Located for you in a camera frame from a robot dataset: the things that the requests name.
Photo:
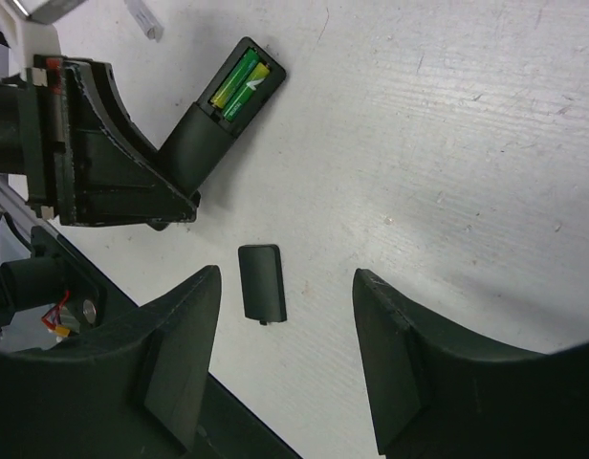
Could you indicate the black remote control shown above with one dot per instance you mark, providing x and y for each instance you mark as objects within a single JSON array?
[{"x": 211, "y": 125}]

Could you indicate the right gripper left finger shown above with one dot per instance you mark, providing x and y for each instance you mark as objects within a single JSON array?
[{"x": 130, "y": 388}]

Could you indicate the black battery cover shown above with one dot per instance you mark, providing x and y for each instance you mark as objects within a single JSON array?
[{"x": 262, "y": 283}]

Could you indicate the aluminium frame rail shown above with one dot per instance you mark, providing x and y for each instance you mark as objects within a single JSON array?
[{"x": 12, "y": 203}]

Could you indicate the green yellow battery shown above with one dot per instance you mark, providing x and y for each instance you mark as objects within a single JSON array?
[
  {"x": 247, "y": 89},
  {"x": 235, "y": 78}
]

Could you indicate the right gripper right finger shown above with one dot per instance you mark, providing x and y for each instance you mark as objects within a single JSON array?
[{"x": 437, "y": 389}]

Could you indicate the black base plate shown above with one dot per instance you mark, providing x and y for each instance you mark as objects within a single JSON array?
[{"x": 56, "y": 272}]

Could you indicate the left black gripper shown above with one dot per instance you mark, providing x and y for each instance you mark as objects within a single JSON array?
[{"x": 64, "y": 127}]

